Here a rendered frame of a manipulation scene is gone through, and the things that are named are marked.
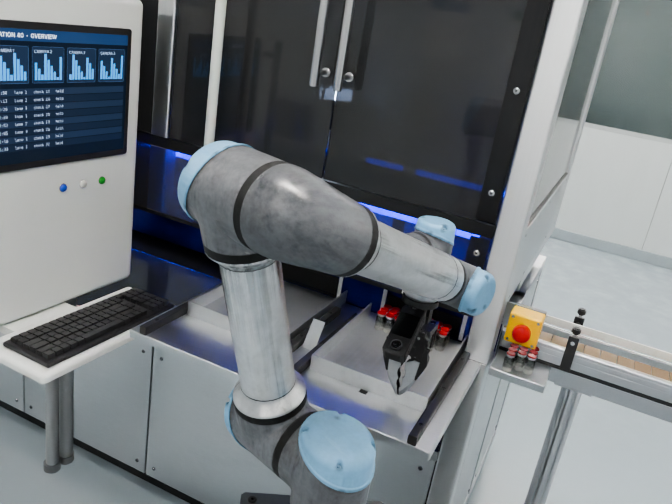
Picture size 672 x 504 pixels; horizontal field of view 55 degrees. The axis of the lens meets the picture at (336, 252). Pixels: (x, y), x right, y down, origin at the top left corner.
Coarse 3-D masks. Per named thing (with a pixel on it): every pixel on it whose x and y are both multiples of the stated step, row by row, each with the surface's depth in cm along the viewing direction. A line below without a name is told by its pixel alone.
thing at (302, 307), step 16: (288, 288) 174; (304, 288) 176; (192, 304) 150; (208, 304) 158; (224, 304) 159; (288, 304) 165; (304, 304) 167; (320, 304) 168; (336, 304) 166; (208, 320) 149; (224, 320) 147; (288, 320) 157; (304, 320) 158
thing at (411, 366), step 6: (408, 360) 126; (408, 366) 126; (414, 366) 125; (408, 372) 126; (414, 372) 125; (402, 378) 127; (408, 378) 126; (414, 378) 126; (402, 384) 127; (408, 384) 127; (402, 390) 128
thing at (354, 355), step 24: (360, 312) 159; (336, 336) 147; (360, 336) 155; (384, 336) 157; (312, 360) 136; (336, 360) 142; (360, 360) 144; (432, 360) 149; (456, 360) 150; (360, 384) 133; (384, 384) 131; (432, 384) 139
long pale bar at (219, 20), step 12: (216, 0) 149; (216, 12) 149; (216, 24) 150; (216, 36) 151; (216, 48) 152; (216, 60) 153; (216, 72) 154; (216, 84) 155; (216, 96) 156; (216, 108) 158; (204, 144) 160
